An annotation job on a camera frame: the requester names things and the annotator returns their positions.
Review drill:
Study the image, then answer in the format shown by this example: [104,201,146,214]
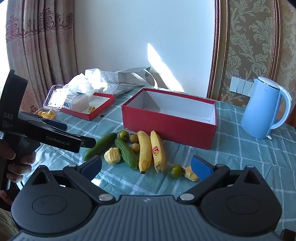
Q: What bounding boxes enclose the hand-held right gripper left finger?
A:
[23,156,116,205]

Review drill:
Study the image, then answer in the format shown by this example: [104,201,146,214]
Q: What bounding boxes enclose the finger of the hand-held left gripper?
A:
[25,122,97,153]
[20,112,68,131]

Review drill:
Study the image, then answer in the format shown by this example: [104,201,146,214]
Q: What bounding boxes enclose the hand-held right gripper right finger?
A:
[178,156,264,205]

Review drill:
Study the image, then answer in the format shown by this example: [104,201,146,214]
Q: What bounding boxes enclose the long cucumber with stem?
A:
[83,128,130,162]

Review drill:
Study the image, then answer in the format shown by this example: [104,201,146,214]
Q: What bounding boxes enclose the short cucumber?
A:
[114,138,139,170]

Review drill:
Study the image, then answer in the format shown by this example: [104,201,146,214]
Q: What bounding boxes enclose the banana with red sticker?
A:
[150,130,167,173]

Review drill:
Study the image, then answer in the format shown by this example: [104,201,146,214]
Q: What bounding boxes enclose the plain yellow banana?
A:
[137,131,153,174]

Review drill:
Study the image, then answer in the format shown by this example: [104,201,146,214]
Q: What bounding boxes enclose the large red cardboard box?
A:
[121,88,218,150]

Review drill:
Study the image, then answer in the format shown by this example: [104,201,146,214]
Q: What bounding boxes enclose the person's left hand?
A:
[0,140,37,174]

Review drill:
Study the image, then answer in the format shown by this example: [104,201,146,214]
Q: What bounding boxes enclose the yellow fruit pieces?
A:
[38,109,57,120]

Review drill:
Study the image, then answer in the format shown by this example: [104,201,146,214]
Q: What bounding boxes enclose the clear plastic clamshell container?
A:
[33,85,70,121]

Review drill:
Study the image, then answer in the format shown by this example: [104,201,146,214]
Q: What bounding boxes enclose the shallow red box lid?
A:
[60,91,115,121]

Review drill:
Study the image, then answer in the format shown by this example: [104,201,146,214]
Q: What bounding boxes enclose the white block in plastic wrap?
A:
[63,93,91,111]

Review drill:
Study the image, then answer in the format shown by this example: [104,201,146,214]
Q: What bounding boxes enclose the white plastic bag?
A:
[66,68,109,97]

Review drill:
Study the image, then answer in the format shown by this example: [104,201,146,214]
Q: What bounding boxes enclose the beige patterned curtain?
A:
[0,0,77,116]

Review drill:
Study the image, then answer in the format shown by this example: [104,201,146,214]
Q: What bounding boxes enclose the light blue electric kettle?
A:
[240,76,292,140]

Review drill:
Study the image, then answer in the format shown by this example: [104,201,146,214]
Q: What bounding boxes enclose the silver patterned gift bag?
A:
[100,67,158,95]

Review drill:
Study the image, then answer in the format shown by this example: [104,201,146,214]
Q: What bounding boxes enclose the white wall switch panel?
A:
[230,76,255,95]

